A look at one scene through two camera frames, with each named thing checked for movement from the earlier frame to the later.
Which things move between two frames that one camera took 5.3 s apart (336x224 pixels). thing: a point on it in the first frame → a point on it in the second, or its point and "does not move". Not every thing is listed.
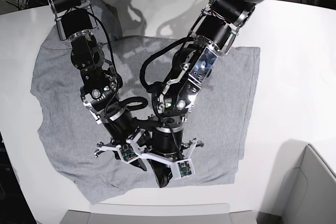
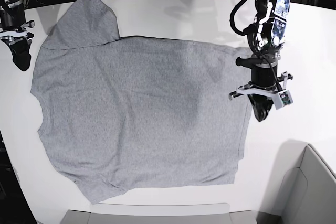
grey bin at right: x=302 y=187 does not move
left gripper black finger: x=138 y=162 → x=20 y=50
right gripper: x=168 y=146 → x=265 y=81
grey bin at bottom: x=159 y=213 does not move
